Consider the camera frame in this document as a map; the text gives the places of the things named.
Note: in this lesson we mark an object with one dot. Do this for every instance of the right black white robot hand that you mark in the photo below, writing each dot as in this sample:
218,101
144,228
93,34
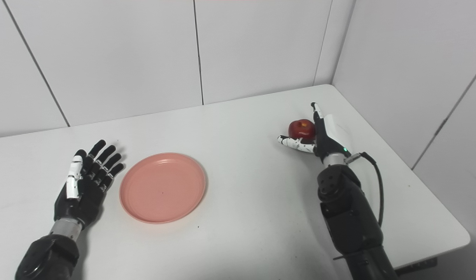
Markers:
325,134

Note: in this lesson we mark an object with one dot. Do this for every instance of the red apple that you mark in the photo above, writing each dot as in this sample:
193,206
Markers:
300,129

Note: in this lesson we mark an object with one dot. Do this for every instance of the pink round plate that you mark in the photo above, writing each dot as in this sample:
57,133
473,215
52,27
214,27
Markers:
162,188

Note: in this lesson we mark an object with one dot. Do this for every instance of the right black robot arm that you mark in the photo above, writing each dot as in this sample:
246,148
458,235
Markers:
350,217

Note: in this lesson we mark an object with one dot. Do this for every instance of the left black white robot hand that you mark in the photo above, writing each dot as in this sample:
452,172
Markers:
86,186

